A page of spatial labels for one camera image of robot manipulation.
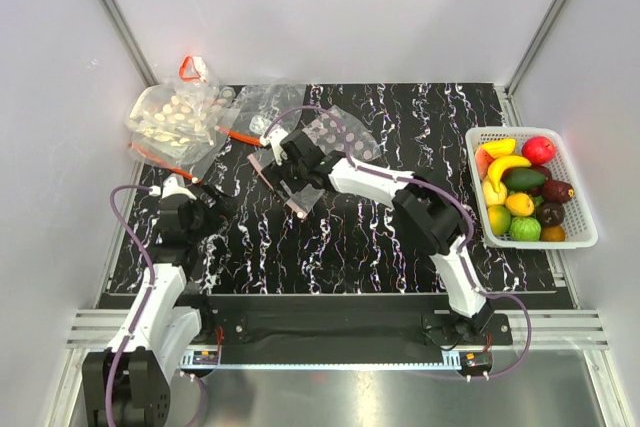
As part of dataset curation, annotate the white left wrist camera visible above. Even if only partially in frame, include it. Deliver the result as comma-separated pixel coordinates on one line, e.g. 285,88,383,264
160,174,196,200

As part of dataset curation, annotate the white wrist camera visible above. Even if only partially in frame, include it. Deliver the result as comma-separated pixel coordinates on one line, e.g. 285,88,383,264
260,128,288,148
160,174,196,200

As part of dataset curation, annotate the black marble pattern mat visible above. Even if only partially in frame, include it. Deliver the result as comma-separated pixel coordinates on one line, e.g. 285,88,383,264
107,82,556,295

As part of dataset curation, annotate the red apple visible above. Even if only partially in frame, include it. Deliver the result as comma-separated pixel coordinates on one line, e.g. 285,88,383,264
521,136,556,165

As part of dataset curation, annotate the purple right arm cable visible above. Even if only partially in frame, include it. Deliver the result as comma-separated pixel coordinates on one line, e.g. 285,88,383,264
261,105,532,379

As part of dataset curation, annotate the white plastic fruit basket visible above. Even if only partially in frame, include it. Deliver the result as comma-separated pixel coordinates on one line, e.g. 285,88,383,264
465,126,598,250

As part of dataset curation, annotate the right aluminium frame post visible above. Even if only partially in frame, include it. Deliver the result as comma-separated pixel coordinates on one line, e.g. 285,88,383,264
504,0,570,98

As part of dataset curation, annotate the small connector box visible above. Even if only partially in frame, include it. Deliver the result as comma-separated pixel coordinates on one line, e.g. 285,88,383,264
461,351,493,372
192,349,220,366

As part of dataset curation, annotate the yellow orange mango slice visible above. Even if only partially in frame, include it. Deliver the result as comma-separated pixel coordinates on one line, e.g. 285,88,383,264
479,138,517,159

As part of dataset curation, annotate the yellow lemon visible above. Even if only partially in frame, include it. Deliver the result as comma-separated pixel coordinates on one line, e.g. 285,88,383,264
482,177,508,207

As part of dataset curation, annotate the dark red fruit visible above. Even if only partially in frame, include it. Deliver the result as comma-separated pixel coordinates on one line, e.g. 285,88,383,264
541,179,575,204

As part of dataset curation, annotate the clear zip bag orange zipper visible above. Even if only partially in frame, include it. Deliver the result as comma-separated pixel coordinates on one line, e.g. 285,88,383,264
215,83,306,147

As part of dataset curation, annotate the right small connector box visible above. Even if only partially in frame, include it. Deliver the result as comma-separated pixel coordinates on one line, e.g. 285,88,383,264
461,351,493,372

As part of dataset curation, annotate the watermelon slice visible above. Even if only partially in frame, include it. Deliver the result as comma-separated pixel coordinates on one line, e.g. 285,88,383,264
474,147,494,181

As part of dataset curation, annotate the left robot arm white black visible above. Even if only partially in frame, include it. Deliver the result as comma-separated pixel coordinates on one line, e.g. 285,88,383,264
82,187,222,426

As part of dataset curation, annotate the green yellow orange fruit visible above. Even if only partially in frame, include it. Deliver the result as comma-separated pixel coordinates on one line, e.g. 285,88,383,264
487,205,512,237

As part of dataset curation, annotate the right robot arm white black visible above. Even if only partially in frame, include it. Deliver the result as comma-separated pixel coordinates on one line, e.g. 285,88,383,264
260,128,494,344

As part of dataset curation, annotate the left aluminium frame post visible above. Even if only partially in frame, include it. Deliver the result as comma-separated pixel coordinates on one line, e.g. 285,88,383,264
98,0,158,87

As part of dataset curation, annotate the yellow banana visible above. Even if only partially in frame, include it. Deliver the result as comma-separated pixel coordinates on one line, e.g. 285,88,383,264
486,155,532,193

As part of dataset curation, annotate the pile of dotted zip bags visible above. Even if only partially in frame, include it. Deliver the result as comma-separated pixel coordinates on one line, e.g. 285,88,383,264
125,81,239,180

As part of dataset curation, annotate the small orange fruit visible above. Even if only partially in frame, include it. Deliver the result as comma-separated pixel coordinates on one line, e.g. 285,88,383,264
540,225,566,242

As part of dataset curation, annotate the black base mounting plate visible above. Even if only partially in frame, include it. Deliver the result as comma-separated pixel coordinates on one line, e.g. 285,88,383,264
176,293,513,347

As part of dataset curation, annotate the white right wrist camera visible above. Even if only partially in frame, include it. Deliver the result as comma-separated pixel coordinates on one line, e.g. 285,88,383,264
260,128,288,148

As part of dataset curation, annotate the clear dotted zip bag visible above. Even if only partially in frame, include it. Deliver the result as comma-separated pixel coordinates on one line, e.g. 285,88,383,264
248,106,381,219

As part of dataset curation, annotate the left small connector box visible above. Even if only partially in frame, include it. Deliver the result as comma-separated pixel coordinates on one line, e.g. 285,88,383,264
192,349,220,366

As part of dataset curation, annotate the aluminium frame post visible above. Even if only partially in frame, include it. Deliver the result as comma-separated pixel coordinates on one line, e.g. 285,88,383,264
98,0,158,87
504,0,570,98

